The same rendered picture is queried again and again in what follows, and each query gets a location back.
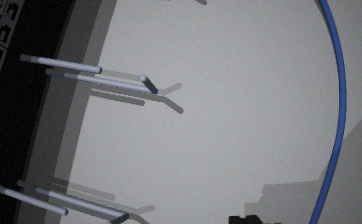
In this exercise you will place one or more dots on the dark blue cable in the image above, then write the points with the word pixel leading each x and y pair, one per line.
pixel 342 114

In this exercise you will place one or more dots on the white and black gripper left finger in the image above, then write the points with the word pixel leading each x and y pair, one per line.
pixel 236 220

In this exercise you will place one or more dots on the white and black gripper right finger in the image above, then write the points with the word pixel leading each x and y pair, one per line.
pixel 253 219

